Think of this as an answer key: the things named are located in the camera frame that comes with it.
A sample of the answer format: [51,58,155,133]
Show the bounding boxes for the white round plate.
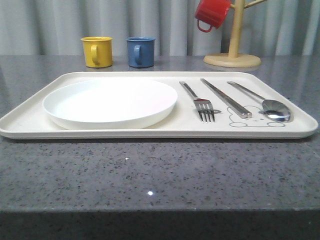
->
[43,78,178,130]

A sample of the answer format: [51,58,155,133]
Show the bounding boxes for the silver metal spoon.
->
[227,81,292,122]

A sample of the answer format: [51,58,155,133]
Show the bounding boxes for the cream rabbit print tray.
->
[0,71,318,140]

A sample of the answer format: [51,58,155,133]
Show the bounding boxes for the blue enamel mug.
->
[126,36,156,68]

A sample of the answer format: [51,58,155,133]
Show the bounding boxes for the yellow enamel mug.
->
[81,36,113,68]

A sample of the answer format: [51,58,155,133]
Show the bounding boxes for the wooden mug tree stand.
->
[203,0,266,68]

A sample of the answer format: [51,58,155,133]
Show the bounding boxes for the red enamel mug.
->
[195,0,232,33]

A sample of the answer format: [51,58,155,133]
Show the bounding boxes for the grey pleated curtain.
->
[0,0,320,57]

